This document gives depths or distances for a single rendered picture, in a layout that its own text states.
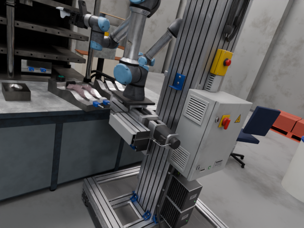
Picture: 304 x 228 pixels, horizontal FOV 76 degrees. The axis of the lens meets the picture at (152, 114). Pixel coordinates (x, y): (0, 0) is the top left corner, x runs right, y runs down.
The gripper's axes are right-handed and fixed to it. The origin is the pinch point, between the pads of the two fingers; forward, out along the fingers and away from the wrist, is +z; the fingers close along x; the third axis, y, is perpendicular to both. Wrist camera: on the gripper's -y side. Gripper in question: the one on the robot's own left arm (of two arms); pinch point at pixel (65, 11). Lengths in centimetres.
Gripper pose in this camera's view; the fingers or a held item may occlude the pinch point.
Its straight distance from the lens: 156.3
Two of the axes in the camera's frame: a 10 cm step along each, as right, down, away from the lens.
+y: -3.0, 9.3, 2.2
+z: -8.6, -3.6, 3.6
